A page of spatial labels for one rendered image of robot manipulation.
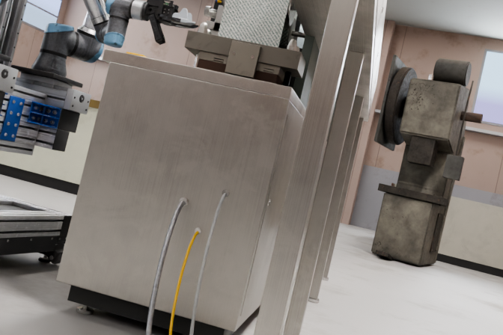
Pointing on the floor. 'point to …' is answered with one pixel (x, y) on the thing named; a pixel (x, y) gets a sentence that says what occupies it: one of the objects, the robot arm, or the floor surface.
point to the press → (421, 156)
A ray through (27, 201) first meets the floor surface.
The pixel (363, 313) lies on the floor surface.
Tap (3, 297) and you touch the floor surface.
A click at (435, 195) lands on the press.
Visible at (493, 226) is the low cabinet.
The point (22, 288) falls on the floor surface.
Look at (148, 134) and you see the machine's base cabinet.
